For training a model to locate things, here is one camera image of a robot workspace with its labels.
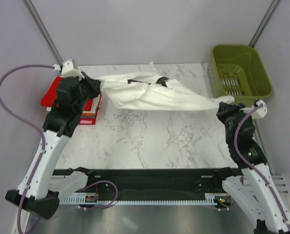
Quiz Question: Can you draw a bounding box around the aluminium rail base frame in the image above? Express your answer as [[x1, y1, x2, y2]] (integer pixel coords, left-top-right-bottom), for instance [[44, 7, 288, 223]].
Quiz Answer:
[[12, 111, 290, 234]]

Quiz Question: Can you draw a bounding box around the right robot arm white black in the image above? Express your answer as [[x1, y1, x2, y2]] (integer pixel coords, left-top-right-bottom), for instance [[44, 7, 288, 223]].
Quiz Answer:
[[212, 100, 290, 234]]

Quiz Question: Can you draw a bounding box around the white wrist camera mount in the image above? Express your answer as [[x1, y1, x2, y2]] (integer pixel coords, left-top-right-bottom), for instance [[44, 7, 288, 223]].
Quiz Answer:
[[251, 99, 268, 119], [53, 58, 84, 79]]

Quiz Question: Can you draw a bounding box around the aluminium frame post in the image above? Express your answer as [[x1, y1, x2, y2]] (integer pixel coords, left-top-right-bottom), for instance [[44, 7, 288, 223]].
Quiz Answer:
[[248, 0, 282, 48], [22, 0, 63, 64]]

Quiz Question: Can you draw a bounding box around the orange folded t shirt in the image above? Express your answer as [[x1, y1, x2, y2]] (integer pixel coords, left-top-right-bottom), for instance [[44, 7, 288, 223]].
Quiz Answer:
[[82, 99, 102, 116]]

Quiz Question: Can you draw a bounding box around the white slotted cable duct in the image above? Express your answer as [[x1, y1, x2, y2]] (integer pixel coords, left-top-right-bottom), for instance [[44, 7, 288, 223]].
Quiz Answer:
[[60, 193, 229, 206]]

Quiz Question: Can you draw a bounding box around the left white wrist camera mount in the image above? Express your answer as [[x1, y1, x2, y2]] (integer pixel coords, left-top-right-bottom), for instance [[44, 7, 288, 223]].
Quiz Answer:
[[53, 58, 84, 79]]

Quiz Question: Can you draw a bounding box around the right aluminium frame post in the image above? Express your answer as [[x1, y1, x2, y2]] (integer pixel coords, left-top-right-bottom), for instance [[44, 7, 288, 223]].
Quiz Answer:
[[248, 0, 282, 48]]

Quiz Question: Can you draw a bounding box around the white t shirt robot print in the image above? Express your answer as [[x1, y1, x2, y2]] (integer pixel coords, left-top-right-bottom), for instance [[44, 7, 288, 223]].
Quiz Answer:
[[95, 62, 234, 111]]

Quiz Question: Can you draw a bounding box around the olive green plastic basket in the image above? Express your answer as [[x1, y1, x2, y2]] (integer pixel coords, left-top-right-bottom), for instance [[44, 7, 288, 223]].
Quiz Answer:
[[207, 44, 273, 106]]

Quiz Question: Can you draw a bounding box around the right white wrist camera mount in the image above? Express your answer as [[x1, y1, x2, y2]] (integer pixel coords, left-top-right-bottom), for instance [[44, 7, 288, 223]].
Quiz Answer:
[[251, 99, 268, 119]]

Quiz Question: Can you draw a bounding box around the pink red folded shirts bottom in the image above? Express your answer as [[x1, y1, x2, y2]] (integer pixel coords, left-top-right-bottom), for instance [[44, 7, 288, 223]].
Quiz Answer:
[[79, 117, 96, 125]]

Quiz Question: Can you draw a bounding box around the red folded t shirt top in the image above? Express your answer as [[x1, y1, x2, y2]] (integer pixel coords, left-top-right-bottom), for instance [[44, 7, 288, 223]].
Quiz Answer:
[[40, 77, 63, 107]]

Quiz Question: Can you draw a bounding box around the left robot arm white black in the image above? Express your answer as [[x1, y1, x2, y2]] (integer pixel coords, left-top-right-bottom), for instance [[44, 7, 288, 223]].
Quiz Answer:
[[5, 75, 101, 219]]

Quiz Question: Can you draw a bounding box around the left aluminium frame post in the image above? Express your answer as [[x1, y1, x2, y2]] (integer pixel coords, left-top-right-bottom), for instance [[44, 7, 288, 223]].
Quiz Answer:
[[22, 0, 63, 64]]

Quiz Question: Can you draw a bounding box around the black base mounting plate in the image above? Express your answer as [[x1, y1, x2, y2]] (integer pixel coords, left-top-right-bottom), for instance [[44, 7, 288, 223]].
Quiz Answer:
[[52, 168, 245, 202]]

